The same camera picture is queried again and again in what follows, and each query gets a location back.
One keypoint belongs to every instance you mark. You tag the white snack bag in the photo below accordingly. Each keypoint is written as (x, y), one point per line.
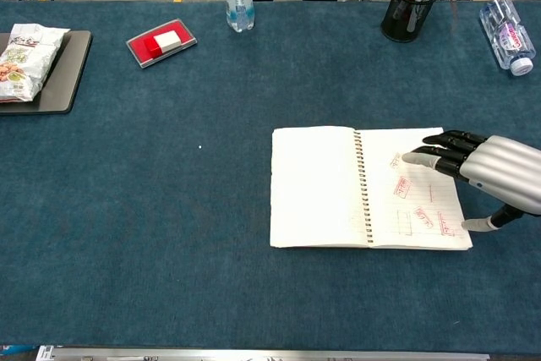
(25, 65)

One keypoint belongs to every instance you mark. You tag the aluminium table edge rail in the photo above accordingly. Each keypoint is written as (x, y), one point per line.
(253, 354)

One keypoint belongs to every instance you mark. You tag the red ink pad tray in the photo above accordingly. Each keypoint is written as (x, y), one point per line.
(137, 48)

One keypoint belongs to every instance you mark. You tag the kraft cover spiral notebook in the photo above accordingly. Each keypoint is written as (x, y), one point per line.
(317, 187)

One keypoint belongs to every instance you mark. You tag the black mesh pen holder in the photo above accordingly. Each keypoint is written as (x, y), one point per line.
(406, 27)

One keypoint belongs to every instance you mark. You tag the red and white block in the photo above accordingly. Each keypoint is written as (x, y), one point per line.
(167, 42)

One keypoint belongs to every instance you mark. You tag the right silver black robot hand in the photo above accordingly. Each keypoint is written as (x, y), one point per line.
(503, 171)

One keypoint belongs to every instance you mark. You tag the blue felt table cloth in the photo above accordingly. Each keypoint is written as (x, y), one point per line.
(169, 230)

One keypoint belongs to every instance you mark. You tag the clear water bottle pink label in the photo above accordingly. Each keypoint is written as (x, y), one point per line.
(505, 35)

